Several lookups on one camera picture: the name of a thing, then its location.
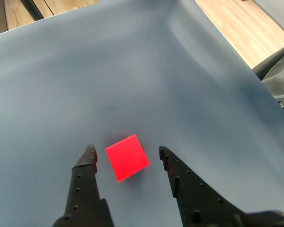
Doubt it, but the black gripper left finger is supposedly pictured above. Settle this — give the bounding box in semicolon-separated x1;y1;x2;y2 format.
52;144;114;227

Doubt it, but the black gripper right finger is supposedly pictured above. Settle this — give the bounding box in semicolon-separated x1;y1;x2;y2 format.
158;146;249;227

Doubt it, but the red cube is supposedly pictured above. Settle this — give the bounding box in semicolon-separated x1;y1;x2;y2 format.
105;134;150;183

